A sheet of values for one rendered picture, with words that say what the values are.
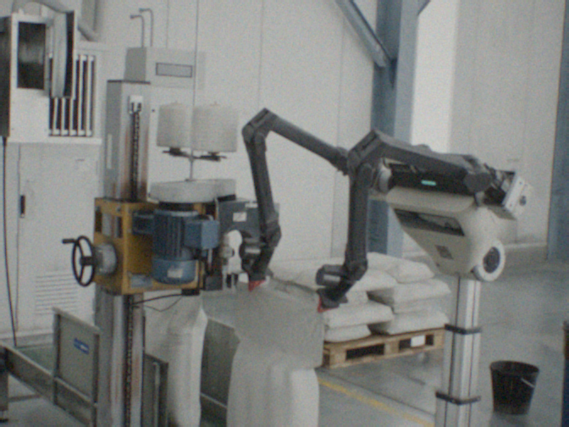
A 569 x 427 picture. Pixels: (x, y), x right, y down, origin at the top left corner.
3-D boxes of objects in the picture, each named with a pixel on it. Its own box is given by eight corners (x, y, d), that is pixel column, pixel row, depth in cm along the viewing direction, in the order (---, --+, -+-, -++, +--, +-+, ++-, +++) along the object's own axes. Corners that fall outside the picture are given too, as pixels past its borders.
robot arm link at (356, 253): (376, 164, 249) (363, 145, 257) (356, 168, 248) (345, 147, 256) (369, 279, 275) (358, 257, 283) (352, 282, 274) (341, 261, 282)
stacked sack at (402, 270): (437, 282, 662) (438, 263, 660) (395, 286, 635) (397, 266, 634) (375, 268, 715) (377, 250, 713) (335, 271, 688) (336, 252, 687)
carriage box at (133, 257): (203, 288, 321) (207, 202, 318) (119, 296, 301) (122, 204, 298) (168, 276, 341) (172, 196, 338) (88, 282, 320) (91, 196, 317)
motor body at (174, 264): (204, 285, 298) (207, 211, 296) (165, 288, 289) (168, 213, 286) (181, 276, 310) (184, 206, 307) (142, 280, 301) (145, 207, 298)
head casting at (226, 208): (267, 271, 339) (271, 195, 336) (213, 275, 325) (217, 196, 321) (224, 259, 363) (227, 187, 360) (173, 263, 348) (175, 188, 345)
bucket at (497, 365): (546, 412, 520) (550, 369, 518) (515, 420, 502) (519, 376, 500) (506, 398, 544) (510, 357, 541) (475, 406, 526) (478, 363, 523)
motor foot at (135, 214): (174, 237, 302) (176, 212, 301) (144, 239, 295) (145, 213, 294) (161, 234, 310) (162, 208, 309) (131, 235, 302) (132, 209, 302)
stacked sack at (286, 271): (360, 282, 651) (362, 262, 649) (288, 288, 613) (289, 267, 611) (325, 272, 686) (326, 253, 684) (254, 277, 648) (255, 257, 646)
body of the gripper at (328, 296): (314, 291, 285) (325, 278, 280) (338, 288, 291) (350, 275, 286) (322, 307, 282) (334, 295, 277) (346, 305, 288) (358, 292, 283)
